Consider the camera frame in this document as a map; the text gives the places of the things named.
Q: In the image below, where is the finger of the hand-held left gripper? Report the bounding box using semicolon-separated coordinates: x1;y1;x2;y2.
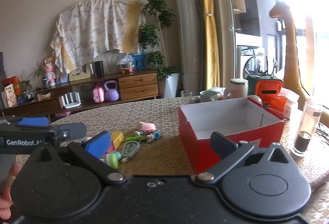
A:
50;122;87;140
0;116;51;129

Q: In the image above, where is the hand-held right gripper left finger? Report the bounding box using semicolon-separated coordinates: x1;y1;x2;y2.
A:
27;131;127;185

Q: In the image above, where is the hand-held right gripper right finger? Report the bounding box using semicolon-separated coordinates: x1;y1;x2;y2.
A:
195;132;297;184

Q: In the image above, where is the yellow carton box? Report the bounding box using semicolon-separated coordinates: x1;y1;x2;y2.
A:
111;131;125;150

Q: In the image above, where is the white green printed tube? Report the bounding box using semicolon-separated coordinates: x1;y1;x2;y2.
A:
100;156;119;169

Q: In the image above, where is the pale green oval case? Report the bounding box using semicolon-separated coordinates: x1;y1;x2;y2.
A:
121;140;141;163

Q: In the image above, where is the red cardboard box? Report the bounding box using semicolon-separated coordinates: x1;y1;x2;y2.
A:
178;97;286;174

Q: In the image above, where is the green lip balm tube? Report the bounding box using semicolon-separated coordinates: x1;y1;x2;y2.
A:
125;135;145;143

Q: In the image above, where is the pink bowl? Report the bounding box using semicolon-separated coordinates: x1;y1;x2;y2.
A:
136;122;158;132

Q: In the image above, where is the blue white toy keychain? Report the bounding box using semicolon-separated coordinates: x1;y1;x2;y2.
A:
148;131;163;142

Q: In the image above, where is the person's left hand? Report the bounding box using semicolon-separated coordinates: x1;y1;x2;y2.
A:
0;164;22;220

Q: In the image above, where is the white router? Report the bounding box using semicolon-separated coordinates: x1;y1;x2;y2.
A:
60;92;82;109

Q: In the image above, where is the printed paper box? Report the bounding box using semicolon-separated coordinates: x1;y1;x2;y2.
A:
3;84;17;108

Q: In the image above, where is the orange bottle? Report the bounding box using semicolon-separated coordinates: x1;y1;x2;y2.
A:
13;77;22;97

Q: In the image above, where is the white green mug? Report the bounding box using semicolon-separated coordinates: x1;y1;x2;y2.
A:
199;90;219;103

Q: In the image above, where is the purple kettlebell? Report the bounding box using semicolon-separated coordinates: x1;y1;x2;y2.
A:
103;80;120;101

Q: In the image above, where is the pink doll figure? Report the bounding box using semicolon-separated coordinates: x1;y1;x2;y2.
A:
42;57;57;86

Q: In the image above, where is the clear drinking glass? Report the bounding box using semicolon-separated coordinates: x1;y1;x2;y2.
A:
181;90;193;105

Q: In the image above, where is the black speaker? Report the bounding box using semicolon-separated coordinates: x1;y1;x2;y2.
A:
94;60;105;77

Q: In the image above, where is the wooden cabinet with drawers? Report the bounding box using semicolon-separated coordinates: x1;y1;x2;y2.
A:
0;68;160;118

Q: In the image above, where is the orange packet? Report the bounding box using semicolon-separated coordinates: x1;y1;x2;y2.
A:
269;88;301;120

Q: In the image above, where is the orange black tool holder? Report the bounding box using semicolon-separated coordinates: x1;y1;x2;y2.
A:
247;73;284;106

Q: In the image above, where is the glass bottle with black base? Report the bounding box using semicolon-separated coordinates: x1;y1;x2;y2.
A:
291;99;324;158

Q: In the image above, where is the plastic bag with fruit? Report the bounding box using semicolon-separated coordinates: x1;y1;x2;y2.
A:
117;53;134;74

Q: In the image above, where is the white washing machine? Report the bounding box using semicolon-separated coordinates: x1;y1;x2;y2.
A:
236;45;267;79

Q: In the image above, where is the yellow curtain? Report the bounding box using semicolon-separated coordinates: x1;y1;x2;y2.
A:
197;0;221;93

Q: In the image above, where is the printed bed sheet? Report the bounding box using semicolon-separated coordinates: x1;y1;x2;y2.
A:
50;0;146;74

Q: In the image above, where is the beige curtain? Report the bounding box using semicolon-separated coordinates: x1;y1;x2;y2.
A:
211;0;236;91

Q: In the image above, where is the white standing air conditioner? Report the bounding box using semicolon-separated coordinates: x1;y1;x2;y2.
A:
173;0;204;99

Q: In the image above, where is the brown giraffe plush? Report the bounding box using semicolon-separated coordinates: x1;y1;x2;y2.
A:
269;1;309;111

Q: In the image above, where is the potted green plant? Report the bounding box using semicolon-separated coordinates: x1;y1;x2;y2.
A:
137;0;181;99

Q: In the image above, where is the yellow picture frame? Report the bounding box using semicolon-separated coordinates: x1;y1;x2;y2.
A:
69;63;92;82

